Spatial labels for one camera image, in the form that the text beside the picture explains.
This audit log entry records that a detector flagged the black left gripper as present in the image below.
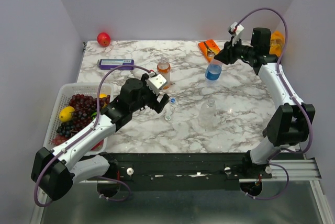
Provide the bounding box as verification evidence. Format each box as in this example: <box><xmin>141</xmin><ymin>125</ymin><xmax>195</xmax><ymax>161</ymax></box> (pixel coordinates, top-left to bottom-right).
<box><xmin>131</xmin><ymin>74</ymin><xmax>170</xmax><ymax>114</ymax></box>

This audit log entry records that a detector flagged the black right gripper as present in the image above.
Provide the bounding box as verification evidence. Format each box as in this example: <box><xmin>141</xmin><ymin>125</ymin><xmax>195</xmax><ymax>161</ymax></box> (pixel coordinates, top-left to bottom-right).
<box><xmin>214</xmin><ymin>36</ymin><xmax>255</xmax><ymax>65</ymax></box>

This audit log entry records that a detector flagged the clear bottle blue label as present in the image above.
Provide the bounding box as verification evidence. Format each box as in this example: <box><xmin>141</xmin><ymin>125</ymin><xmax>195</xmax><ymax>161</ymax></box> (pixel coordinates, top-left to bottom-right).
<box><xmin>205</xmin><ymin>59</ymin><xmax>222</xmax><ymax>84</ymax></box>

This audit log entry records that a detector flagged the orange drink bottle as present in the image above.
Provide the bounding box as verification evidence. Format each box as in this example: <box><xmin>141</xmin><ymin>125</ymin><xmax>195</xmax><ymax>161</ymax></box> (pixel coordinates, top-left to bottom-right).
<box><xmin>157</xmin><ymin>57</ymin><xmax>171</xmax><ymax>89</ymax></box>

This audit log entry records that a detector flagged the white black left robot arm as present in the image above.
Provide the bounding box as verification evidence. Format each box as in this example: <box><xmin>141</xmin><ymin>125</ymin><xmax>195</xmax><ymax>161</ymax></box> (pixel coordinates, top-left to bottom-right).
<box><xmin>31</xmin><ymin>72</ymin><xmax>169</xmax><ymax>207</ymax></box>

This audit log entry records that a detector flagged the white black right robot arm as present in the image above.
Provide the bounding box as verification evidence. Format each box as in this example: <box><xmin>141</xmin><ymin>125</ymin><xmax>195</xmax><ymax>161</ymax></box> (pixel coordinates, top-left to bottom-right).
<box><xmin>214</xmin><ymin>23</ymin><xmax>315</xmax><ymax>178</ymax></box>

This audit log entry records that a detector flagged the orange razor box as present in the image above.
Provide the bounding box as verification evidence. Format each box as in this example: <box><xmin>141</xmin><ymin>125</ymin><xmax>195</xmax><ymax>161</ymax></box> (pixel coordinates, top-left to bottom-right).
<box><xmin>198</xmin><ymin>39</ymin><xmax>220</xmax><ymax>62</ymax></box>

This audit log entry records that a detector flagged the yellow snack bag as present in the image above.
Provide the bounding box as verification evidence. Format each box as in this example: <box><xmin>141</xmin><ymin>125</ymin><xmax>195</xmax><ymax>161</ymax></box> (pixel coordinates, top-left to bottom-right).
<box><xmin>269</xmin><ymin>31</ymin><xmax>285</xmax><ymax>58</ymax></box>

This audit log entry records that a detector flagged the purple white box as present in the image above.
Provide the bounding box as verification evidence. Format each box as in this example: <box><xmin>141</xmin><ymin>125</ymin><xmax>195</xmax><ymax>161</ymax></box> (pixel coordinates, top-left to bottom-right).
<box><xmin>97</xmin><ymin>59</ymin><xmax>135</xmax><ymax>70</ymax></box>

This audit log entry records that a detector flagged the red grape bunch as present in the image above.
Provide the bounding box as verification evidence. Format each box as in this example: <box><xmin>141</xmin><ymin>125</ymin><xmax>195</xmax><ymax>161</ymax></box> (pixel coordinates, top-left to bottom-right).
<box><xmin>69</xmin><ymin>94</ymin><xmax>110</xmax><ymax>131</ymax></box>

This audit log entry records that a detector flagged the red apple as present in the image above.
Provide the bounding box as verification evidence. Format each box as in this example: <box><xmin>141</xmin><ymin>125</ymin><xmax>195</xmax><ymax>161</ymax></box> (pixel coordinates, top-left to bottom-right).
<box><xmin>97</xmin><ymin>32</ymin><xmax>111</xmax><ymax>47</ymax></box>

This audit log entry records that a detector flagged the white plastic basket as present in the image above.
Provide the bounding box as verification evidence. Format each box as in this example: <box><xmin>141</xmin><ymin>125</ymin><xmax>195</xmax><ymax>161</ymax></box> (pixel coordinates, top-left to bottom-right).
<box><xmin>42</xmin><ymin>83</ymin><xmax>115</xmax><ymax>156</ymax></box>

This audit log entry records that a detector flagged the dark grape bunch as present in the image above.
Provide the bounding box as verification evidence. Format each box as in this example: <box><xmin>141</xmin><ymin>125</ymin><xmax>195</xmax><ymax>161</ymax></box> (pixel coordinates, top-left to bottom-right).
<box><xmin>56</xmin><ymin>121</ymin><xmax>78</xmax><ymax>139</ymax></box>

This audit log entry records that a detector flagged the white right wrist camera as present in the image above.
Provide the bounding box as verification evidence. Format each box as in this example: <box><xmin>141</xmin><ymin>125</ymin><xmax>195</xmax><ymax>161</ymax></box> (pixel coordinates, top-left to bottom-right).
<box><xmin>228</xmin><ymin>22</ymin><xmax>244</xmax><ymax>46</ymax></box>

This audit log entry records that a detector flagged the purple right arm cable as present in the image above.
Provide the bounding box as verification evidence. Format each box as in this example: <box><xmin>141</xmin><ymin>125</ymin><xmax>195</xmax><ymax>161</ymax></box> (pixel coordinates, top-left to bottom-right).
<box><xmin>235</xmin><ymin>8</ymin><xmax>315</xmax><ymax>200</ymax></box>

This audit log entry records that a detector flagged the black mounting rail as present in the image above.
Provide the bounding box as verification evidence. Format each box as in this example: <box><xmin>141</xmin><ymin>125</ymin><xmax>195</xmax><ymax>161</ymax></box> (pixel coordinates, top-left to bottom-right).
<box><xmin>78</xmin><ymin>152</ymin><xmax>274</xmax><ymax>192</ymax></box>

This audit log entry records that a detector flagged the aluminium rail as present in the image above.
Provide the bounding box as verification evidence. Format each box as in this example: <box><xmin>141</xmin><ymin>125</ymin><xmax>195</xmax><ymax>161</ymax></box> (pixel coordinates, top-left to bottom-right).
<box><xmin>233</xmin><ymin>159</ymin><xmax>321</xmax><ymax>183</ymax></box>

